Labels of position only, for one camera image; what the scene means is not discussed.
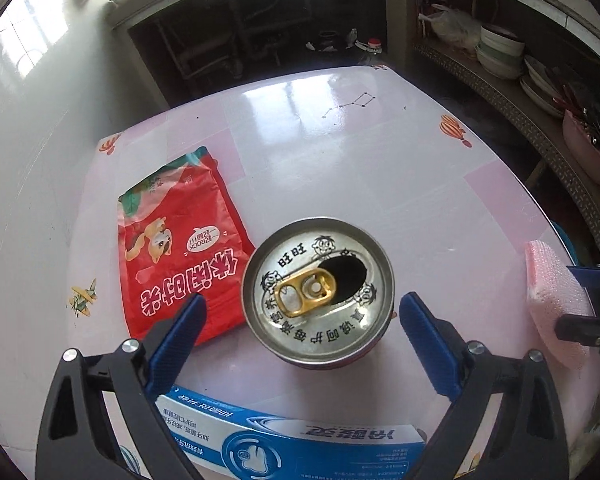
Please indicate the dark pot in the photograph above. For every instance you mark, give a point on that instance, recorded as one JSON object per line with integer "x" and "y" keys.
{"x": 327, "y": 42}

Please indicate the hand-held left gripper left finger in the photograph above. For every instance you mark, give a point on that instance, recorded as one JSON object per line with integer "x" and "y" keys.
{"x": 175, "y": 350}

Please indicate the stack of plates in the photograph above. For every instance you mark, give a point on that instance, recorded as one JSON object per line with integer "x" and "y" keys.
{"x": 542, "y": 85}

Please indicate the red drink can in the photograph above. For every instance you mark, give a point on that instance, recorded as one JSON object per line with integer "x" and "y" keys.
{"x": 330, "y": 332}

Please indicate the stack of bowls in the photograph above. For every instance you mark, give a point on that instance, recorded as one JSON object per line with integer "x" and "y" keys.
{"x": 500, "y": 52}

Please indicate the cooking oil bottle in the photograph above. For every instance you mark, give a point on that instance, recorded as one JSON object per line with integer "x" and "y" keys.
{"x": 374, "y": 52}

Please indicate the pink foam sheet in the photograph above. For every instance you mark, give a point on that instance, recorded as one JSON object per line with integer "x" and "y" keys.
{"x": 550, "y": 290}

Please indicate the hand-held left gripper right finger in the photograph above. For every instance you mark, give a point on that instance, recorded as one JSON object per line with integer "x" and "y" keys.
{"x": 430, "y": 350}

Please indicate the kitchen counter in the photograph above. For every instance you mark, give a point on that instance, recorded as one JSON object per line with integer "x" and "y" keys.
{"x": 397, "y": 15}

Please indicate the red snack bag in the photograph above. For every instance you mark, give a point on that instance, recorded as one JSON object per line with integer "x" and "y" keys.
{"x": 180, "y": 240}

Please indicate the blue toothpaste box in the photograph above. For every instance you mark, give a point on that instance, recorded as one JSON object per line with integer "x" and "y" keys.
{"x": 290, "y": 450}

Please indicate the pink plastic basket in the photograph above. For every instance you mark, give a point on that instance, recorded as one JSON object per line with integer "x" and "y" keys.
{"x": 587, "y": 152}

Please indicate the translucent plastic bag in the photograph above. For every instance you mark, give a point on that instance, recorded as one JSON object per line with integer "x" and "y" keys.
{"x": 452, "y": 25}

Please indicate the woven shelf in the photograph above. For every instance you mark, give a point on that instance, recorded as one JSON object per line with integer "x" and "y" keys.
{"x": 530, "y": 120}

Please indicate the blue plastic basin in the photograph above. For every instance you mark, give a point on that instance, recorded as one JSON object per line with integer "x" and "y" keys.
{"x": 566, "y": 245}

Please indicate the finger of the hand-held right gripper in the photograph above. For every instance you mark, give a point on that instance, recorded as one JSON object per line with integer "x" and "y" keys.
{"x": 592, "y": 282}
{"x": 585, "y": 327}

